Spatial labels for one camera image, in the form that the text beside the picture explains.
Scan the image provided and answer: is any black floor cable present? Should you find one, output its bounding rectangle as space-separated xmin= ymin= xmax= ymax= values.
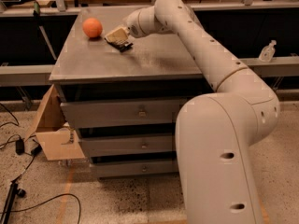
xmin=0 ymin=193 xmax=82 ymax=224

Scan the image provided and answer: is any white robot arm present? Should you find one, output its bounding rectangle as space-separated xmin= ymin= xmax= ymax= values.
xmin=105 ymin=0 xmax=280 ymax=224

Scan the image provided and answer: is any bottom grey drawer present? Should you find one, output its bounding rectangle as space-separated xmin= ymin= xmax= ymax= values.
xmin=90 ymin=160 xmax=178 ymax=178

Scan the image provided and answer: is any grey drawer cabinet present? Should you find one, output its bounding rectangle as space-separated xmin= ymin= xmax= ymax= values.
xmin=50 ymin=7 xmax=211 ymax=165

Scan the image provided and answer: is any grey drawer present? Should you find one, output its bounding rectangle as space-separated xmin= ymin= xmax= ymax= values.
xmin=79 ymin=134 xmax=175 ymax=157
xmin=90 ymin=160 xmax=178 ymax=178
xmin=61 ymin=99 xmax=186 ymax=128

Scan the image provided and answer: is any clear plastic bottle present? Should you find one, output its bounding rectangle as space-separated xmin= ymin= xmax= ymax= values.
xmin=259 ymin=40 xmax=277 ymax=63

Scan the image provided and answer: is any black power adapter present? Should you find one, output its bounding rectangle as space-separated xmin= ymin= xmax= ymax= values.
xmin=15 ymin=138 xmax=24 ymax=155

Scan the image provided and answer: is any middle grey drawer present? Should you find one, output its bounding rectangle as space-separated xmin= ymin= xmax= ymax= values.
xmin=79 ymin=134 xmax=175 ymax=157

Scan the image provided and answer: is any dark rxbar chocolate wrapper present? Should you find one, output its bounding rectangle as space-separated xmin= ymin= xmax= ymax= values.
xmin=108 ymin=40 xmax=133 ymax=52

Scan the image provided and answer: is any black stand leg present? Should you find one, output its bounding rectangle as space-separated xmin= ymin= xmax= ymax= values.
xmin=0 ymin=182 xmax=26 ymax=224

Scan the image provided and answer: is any top grey drawer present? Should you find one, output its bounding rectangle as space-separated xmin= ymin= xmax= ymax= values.
xmin=61 ymin=99 xmax=186 ymax=128

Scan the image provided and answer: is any brown cardboard box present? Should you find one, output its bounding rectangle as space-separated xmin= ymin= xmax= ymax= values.
xmin=25 ymin=86 xmax=85 ymax=161

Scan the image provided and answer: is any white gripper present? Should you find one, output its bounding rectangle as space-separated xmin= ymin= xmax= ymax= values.
xmin=105 ymin=9 xmax=147 ymax=43

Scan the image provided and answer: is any orange fruit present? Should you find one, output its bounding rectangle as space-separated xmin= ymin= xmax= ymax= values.
xmin=82 ymin=18 xmax=103 ymax=38

